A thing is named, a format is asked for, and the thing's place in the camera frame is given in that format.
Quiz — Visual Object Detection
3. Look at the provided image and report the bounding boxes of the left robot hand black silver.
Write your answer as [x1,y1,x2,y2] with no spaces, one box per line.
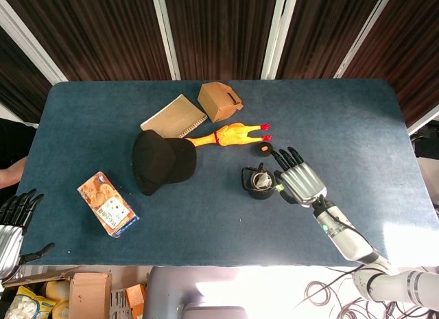
[0,188,56,279]

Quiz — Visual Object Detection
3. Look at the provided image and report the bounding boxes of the right robot hand black silver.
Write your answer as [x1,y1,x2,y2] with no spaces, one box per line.
[272,146,327,207]

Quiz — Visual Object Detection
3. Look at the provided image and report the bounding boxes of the grey pyramid tea bag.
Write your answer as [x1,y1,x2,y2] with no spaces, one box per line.
[255,172,284,193]

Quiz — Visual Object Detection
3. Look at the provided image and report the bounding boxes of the person forearm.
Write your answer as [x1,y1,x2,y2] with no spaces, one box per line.
[0,156,29,190]

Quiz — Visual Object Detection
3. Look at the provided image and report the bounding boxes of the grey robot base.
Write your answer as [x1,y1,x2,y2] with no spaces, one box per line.
[142,265,248,319]

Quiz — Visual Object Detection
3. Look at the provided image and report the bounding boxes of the black teapot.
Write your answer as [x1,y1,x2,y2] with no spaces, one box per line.
[241,162,277,200]

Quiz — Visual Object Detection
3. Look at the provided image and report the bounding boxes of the small black round lid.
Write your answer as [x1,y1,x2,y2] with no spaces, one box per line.
[255,143,275,158]

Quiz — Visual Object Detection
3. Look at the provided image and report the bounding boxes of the yellow white snack bag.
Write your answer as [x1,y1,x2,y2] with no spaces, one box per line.
[3,286,56,319]

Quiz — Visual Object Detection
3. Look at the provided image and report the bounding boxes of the yellow rubber chicken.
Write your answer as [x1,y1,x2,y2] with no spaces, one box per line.
[185,122,272,147]

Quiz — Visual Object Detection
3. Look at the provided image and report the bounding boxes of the open cardboard storage box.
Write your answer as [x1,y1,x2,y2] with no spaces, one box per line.
[2,266,112,319]

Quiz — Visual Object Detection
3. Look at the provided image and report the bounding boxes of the blue table cloth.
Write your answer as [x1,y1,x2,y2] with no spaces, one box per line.
[16,79,439,268]

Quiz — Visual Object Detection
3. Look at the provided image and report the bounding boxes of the orange blue snack box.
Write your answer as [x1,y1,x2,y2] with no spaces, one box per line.
[77,171,140,237]

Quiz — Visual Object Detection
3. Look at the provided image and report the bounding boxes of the brown cardboard box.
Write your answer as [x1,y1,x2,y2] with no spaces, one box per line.
[197,81,244,123]

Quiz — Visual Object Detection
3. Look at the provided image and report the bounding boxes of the small orange box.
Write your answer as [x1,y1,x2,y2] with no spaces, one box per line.
[125,283,148,319]

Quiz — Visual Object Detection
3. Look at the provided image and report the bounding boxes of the brown spiral notebook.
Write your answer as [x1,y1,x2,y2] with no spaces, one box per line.
[140,93,209,139]

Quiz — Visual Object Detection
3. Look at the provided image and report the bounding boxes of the black baseball cap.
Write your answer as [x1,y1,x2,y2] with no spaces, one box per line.
[132,129,198,197]

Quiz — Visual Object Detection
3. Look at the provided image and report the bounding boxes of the tangled dark cables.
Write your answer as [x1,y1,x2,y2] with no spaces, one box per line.
[296,265,439,319]

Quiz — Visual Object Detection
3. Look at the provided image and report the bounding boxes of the white screen frame post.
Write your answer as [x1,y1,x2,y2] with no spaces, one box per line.
[0,0,68,85]
[150,0,182,81]
[333,0,396,80]
[261,0,288,80]

